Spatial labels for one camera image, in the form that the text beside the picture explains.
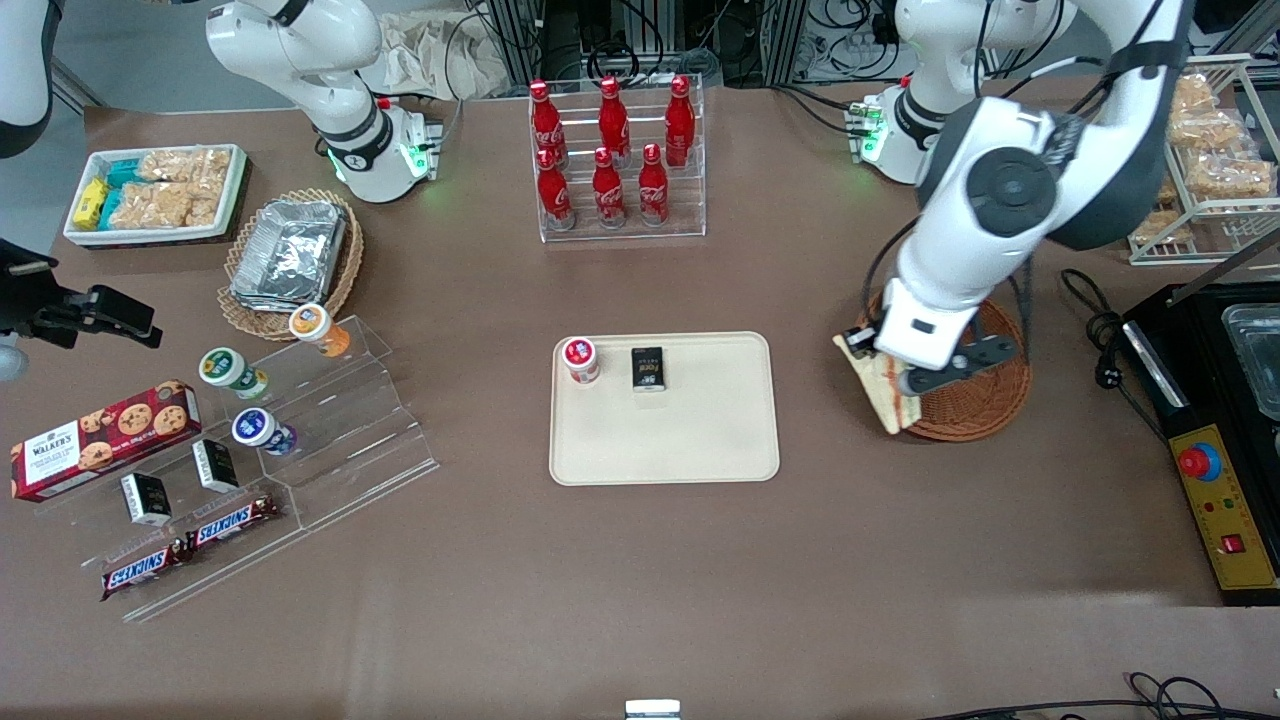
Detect aluminium frame rack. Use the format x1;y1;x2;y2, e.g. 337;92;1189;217
484;0;813;89

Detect blue lid yogurt cup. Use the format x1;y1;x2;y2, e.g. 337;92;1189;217
231;407;299;457

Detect beige cloth bag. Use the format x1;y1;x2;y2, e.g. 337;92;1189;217
358;8;513;102

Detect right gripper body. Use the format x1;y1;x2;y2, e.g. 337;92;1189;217
0;265;77;348

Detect red Walkers cookie box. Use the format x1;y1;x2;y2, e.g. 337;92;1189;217
9;379;204;503

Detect grey metal bar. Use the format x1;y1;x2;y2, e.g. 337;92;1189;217
1164;230;1280;307

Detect clear plastic container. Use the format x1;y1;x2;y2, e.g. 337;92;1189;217
1221;304;1280;422

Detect orange lid yogurt cup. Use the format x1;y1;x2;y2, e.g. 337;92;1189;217
289;303;352;359

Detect red emergency stop button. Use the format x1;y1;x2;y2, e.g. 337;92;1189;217
1176;441;1224;484

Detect clear rice cracker bag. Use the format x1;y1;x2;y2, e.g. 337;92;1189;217
116;181;223;230
138;149;233;185

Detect green lid yogurt cup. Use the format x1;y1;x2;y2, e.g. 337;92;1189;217
197;346;270;400

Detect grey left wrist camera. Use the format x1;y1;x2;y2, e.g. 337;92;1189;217
897;337;1022;399

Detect light woven flat basket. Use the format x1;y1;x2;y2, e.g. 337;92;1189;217
217;187;365;343

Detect aluminium foil container stack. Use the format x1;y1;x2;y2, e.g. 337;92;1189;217
229;198;350;312

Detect white rectangular snack bin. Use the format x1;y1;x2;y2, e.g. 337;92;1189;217
62;144;249;248

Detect black power cable with plug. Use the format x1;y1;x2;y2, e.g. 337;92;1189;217
1059;267;1173;442

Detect black appliance with yellow panel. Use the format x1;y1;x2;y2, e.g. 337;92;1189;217
1119;282;1280;609

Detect yellow snack packet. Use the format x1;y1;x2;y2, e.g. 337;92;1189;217
73;177;110;230

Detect beige plastic tray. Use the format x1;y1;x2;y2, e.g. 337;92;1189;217
549;331;781;487

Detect red cola bottle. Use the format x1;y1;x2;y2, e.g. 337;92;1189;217
536;148;578;232
597;76;633;167
637;143;671;228
591;147;629;230
664;75;697;169
528;79;568;167

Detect black floor cables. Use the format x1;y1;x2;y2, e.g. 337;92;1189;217
918;671;1280;720

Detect triangular sandwich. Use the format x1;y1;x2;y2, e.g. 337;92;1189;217
832;334;927;437

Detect red lid yogurt cup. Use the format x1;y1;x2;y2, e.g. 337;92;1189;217
562;337;602;386

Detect white wire rack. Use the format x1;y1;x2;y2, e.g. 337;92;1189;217
1128;54;1280;267

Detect clear acrylic stepped shelf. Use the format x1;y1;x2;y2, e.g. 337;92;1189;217
30;314;440;624

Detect clear acrylic bottle rack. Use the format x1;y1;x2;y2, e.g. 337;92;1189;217
529;74;708;244

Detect brown round wicker basket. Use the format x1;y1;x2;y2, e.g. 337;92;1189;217
858;288;1033;443

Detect Snickers chocolate bar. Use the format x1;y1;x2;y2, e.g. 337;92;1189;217
184;494;282;554
99;539;197;602

